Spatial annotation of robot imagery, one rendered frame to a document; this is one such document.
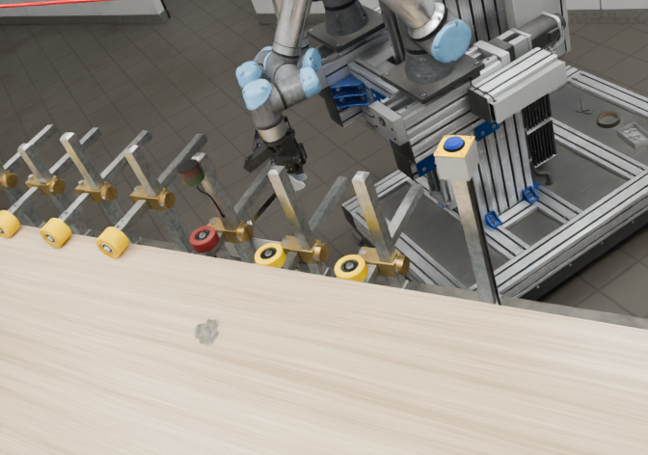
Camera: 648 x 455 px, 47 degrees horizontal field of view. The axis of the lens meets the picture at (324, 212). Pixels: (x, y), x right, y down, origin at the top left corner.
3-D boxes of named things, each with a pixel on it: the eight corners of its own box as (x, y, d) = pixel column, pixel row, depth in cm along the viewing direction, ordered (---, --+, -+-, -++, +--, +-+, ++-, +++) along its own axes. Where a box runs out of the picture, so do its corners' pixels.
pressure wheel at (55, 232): (49, 213, 232) (70, 226, 231) (51, 227, 238) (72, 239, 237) (37, 227, 228) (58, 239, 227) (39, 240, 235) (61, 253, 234)
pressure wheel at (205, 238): (213, 250, 227) (198, 223, 220) (234, 254, 223) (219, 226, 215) (199, 269, 222) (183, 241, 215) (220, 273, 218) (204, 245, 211)
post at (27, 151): (93, 245, 275) (22, 141, 246) (99, 246, 274) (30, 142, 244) (87, 252, 273) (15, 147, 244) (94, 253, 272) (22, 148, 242)
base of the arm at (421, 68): (436, 49, 228) (429, 20, 222) (467, 64, 216) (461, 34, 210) (395, 72, 225) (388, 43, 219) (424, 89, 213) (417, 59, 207)
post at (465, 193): (485, 297, 194) (453, 163, 166) (503, 300, 192) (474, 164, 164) (480, 310, 192) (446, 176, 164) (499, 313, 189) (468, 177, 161)
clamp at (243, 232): (219, 228, 230) (213, 216, 227) (255, 233, 223) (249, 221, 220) (209, 241, 226) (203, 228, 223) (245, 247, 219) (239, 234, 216)
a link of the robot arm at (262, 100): (275, 84, 186) (244, 98, 185) (289, 120, 192) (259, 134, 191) (266, 72, 192) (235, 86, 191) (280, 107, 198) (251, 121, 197)
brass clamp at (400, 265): (367, 257, 207) (363, 244, 204) (412, 263, 200) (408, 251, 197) (358, 273, 203) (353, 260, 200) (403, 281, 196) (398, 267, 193)
